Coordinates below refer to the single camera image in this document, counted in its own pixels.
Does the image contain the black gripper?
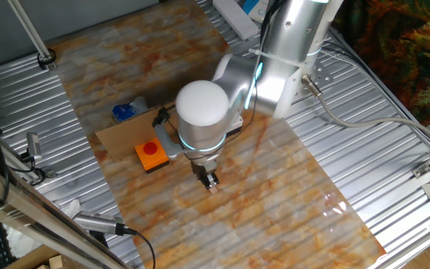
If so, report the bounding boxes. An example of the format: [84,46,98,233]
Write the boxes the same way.
[191,161,221,190]

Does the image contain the orange box red button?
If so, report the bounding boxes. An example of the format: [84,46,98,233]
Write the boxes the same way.
[134,137,170,174]

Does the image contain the marble pattern mat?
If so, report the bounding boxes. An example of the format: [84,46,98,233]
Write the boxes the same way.
[49,0,387,269]

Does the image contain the blue tissue pack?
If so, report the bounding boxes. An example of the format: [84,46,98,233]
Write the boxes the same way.
[111,96,149,123]

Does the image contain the white power strip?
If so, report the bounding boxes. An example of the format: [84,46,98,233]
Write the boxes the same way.
[212,0,260,41]

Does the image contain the light wooden block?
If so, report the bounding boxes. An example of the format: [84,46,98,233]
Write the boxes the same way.
[49,255,66,269]

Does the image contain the blue white round device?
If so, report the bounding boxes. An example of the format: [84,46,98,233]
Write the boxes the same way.
[242,0,272,23]

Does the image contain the white crumpled cloth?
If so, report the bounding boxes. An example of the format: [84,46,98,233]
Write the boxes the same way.
[4,200,84,259]

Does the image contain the tan wooden board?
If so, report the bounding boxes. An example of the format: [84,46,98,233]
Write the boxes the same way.
[4,244,85,269]

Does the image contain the thin metal rod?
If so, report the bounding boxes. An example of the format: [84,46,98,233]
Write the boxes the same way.
[6,0,57,72]

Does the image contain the colourful patterned cloth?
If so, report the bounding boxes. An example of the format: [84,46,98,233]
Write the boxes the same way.
[334,0,430,126]

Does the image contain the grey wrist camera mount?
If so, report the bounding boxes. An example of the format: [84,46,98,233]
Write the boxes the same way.
[152,106,184,161]

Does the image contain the black camera cable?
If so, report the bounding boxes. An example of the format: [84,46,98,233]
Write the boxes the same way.
[121,226,157,269]

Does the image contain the long grey camera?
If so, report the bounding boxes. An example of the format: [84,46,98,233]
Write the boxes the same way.
[72,211,125,237]

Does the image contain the thick grey cable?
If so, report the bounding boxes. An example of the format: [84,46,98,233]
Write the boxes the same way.
[300,73,430,150]

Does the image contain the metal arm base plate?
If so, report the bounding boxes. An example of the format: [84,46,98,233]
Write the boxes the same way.
[293,61,334,102]

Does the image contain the small grey camera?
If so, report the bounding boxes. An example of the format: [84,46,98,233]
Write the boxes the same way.
[26,132,43,162]

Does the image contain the aluminium frame bar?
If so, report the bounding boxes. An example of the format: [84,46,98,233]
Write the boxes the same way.
[0,156,126,269]

